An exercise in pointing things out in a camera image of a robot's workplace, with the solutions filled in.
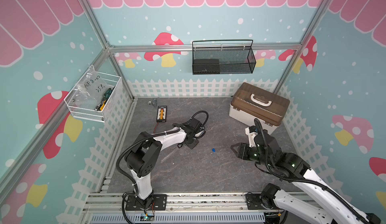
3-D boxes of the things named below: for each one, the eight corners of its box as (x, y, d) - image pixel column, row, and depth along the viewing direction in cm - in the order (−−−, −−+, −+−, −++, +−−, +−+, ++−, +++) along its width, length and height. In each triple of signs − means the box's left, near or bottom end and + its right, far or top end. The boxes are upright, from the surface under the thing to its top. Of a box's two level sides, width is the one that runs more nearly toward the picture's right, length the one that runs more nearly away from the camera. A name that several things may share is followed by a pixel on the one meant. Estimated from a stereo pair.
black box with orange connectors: (156, 122, 108) (156, 120, 106) (158, 107, 117) (158, 105, 115) (166, 121, 108) (165, 120, 107) (167, 107, 117) (166, 105, 116)
